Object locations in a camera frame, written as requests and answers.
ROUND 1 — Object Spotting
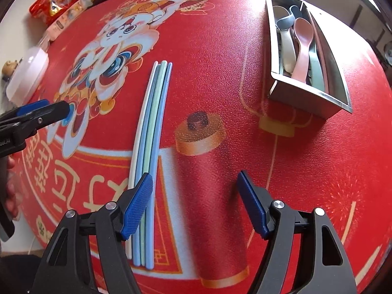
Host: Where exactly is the beige chopstick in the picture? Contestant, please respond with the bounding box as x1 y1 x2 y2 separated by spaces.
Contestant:
126 61 160 267

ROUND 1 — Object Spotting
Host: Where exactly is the green plastic spoon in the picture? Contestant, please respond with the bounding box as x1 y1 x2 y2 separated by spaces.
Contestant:
309 40 325 92

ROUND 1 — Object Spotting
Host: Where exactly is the blue plastic spoon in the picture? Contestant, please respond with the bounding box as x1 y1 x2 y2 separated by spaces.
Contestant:
273 5 303 31

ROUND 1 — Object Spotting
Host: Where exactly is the beige plastic spoon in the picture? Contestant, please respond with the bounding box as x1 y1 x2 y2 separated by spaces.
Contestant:
272 5 297 76

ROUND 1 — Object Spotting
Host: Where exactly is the pink plastic spoon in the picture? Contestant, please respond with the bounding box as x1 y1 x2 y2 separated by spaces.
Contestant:
292 18 314 83

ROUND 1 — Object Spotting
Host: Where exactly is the person left hand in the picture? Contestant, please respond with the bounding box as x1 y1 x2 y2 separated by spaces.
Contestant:
5 157 23 220

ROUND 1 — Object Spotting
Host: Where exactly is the white plastic container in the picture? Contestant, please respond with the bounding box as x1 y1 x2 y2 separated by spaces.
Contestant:
6 46 49 106

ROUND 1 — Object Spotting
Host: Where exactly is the red snack bag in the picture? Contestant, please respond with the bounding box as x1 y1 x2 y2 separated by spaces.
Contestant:
29 0 78 26

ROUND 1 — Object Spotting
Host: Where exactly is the tissue pack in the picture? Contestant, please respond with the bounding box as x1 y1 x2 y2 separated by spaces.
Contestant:
46 0 92 41

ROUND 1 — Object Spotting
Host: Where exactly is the red festive table mat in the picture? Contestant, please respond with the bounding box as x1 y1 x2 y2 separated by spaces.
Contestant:
17 0 391 293

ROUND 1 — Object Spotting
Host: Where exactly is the metal utensil tray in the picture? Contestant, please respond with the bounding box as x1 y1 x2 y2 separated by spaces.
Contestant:
266 0 353 119

